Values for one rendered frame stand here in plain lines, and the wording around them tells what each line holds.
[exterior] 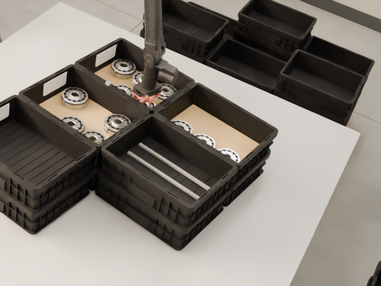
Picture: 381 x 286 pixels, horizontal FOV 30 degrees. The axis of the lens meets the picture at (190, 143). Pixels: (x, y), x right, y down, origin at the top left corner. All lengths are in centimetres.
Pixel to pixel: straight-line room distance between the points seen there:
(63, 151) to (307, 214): 96
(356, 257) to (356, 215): 30
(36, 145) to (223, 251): 77
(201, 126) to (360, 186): 155
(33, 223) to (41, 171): 20
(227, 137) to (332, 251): 114
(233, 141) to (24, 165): 82
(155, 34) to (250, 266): 89
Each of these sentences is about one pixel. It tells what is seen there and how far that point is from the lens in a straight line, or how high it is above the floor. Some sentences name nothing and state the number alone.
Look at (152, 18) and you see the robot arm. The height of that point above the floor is 128.
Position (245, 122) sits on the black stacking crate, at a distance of 281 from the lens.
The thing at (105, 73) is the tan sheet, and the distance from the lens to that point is 299.
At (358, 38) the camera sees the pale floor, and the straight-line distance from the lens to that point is 549.
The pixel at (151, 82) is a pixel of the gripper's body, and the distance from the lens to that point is 269.
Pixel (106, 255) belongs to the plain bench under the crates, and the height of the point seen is 70.
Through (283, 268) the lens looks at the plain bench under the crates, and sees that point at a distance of 257.
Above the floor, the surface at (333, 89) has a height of 49.
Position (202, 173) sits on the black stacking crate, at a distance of 261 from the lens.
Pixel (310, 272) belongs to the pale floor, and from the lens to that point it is 357.
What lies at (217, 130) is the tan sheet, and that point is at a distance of 282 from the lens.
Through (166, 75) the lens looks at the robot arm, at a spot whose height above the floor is 106.
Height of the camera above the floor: 258
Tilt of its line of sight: 40 degrees down
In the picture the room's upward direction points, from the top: 15 degrees clockwise
